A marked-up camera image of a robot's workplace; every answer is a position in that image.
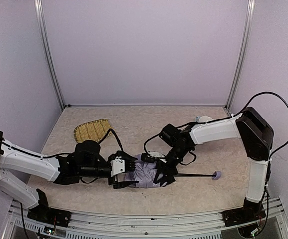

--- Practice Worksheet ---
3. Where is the lilac folding umbrella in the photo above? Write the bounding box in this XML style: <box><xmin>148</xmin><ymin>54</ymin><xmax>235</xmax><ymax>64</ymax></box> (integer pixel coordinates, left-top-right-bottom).
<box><xmin>123</xmin><ymin>153</ymin><xmax>222</xmax><ymax>189</ymax></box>

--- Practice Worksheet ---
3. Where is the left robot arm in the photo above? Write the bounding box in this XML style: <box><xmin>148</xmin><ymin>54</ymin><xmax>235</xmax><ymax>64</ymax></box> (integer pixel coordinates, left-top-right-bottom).
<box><xmin>0</xmin><ymin>131</ymin><xmax>137</xmax><ymax>227</ymax></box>

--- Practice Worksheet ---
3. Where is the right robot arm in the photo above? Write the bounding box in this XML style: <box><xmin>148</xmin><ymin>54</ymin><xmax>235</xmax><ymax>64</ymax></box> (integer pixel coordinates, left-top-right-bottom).
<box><xmin>154</xmin><ymin>107</ymin><xmax>274</xmax><ymax>226</ymax></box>

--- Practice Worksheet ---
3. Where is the woven bamboo tray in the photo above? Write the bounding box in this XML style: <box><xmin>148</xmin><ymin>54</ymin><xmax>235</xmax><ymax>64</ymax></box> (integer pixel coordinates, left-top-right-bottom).
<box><xmin>73</xmin><ymin>119</ymin><xmax>112</xmax><ymax>143</ymax></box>

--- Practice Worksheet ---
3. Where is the light blue ceramic mug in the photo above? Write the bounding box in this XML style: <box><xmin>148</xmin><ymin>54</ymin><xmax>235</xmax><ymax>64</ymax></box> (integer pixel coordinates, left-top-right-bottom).
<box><xmin>195</xmin><ymin>116</ymin><xmax>213</xmax><ymax>123</ymax></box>

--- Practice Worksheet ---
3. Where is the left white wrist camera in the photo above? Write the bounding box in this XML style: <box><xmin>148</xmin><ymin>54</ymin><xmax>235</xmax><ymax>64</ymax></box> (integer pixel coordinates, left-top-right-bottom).
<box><xmin>110</xmin><ymin>156</ymin><xmax>137</xmax><ymax>177</ymax></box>

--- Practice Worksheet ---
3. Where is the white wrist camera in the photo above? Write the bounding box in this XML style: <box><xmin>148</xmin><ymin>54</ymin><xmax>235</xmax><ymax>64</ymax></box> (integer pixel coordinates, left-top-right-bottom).
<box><xmin>141</xmin><ymin>151</ymin><xmax>166</xmax><ymax>163</ymax></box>
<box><xmin>110</xmin><ymin>156</ymin><xmax>137</xmax><ymax>177</ymax></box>

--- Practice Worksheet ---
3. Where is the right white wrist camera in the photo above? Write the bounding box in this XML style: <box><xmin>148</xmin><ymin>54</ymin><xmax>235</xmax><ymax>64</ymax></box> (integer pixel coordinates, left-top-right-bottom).
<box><xmin>141</xmin><ymin>151</ymin><xmax>166</xmax><ymax>163</ymax></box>

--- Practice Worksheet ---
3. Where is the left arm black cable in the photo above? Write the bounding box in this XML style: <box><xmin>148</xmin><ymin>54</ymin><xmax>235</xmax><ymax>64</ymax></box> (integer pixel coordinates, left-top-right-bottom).
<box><xmin>98</xmin><ymin>128</ymin><xmax>125</xmax><ymax>155</ymax></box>

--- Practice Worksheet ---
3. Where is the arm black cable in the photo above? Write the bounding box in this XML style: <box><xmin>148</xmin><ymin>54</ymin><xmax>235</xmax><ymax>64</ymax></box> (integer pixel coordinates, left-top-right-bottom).
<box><xmin>243</xmin><ymin>91</ymin><xmax>288</xmax><ymax>160</ymax></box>
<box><xmin>98</xmin><ymin>128</ymin><xmax>125</xmax><ymax>155</ymax></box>

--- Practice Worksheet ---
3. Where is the front aluminium rail base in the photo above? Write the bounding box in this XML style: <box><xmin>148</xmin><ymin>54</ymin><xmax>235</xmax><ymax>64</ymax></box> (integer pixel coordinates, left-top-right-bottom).
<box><xmin>1</xmin><ymin>198</ymin><xmax>288</xmax><ymax>239</ymax></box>

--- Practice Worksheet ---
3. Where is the right aluminium frame post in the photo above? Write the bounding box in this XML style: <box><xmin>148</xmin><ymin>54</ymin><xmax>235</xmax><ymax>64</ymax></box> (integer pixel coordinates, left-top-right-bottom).
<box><xmin>225</xmin><ymin>0</ymin><xmax>255</xmax><ymax>112</ymax></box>

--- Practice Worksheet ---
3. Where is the aluminium frame post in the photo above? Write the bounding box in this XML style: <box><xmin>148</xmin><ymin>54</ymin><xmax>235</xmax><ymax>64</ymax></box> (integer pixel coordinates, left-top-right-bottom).
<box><xmin>225</xmin><ymin>0</ymin><xmax>255</xmax><ymax>112</ymax></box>
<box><xmin>34</xmin><ymin>0</ymin><xmax>66</xmax><ymax>110</ymax></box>

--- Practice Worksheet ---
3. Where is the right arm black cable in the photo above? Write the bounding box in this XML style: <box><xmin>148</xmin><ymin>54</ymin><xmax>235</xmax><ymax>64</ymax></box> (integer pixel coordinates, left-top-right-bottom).
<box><xmin>243</xmin><ymin>91</ymin><xmax>288</xmax><ymax>160</ymax></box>

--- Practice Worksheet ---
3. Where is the left aluminium frame post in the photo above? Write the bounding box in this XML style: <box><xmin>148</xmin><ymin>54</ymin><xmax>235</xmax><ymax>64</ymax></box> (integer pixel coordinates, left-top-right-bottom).
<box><xmin>34</xmin><ymin>0</ymin><xmax>66</xmax><ymax>110</ymax></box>

